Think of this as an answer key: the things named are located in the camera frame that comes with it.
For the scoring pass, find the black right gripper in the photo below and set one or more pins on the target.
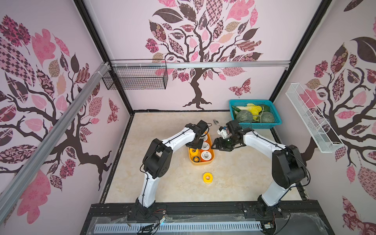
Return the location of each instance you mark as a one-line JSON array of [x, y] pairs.
[[228, 141]]

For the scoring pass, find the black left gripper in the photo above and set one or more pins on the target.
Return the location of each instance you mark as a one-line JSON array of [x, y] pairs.
[[198, 146]]

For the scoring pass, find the orange tape roll mid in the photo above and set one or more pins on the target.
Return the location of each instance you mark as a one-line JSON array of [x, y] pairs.
[[205, 146]]

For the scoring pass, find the yellow plastic storage box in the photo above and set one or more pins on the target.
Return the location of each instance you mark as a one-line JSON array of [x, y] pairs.
[[209, 141]]

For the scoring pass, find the black yellow tape roll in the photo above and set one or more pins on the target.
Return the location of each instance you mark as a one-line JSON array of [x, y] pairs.
[[196, 159]]

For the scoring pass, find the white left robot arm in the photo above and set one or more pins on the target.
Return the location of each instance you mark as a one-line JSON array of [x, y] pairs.
[[158, 157]]

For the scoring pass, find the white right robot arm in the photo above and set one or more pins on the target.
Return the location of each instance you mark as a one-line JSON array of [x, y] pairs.
[[287, 170]]

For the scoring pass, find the green melon left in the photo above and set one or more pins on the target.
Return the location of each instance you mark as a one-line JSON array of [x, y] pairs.
[[244, 116]]

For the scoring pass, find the green melon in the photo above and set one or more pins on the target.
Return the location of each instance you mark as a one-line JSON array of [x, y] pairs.
[[244, 116], [267, 117]]

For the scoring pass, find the yellow toy corn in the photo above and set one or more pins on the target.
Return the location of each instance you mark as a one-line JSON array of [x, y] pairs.
[[254, 109]]

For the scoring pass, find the green melon right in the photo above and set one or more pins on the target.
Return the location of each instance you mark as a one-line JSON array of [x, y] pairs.
[[267, 117]]

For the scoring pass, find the teal plastic basket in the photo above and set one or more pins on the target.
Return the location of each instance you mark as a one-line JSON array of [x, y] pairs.
[[267, 106]]

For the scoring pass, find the spoon with pink handle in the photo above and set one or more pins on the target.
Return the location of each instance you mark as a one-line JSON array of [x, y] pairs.
[[216, 122]]

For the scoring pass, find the black wire wall basket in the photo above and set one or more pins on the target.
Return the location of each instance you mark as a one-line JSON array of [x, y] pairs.
[[136, 74]]

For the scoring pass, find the white wire wall shelf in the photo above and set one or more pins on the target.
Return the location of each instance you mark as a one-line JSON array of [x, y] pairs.
[[317, 124]]

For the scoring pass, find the black base frame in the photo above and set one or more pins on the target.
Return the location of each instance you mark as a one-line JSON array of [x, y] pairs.
[[246, 208]]

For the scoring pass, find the white slotted cable duct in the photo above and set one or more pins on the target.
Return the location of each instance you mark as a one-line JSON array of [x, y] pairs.
[[178, 227]]

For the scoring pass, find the aluminium rail back wall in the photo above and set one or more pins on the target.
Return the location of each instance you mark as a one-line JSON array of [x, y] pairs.
[[190, 65]]

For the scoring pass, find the aluminium rail wall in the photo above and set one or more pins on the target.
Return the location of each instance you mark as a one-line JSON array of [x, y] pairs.
[[19, 183], [190, 65]]

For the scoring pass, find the aluminium rail left wall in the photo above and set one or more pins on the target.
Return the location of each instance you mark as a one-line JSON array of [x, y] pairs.
[[19, 183]]

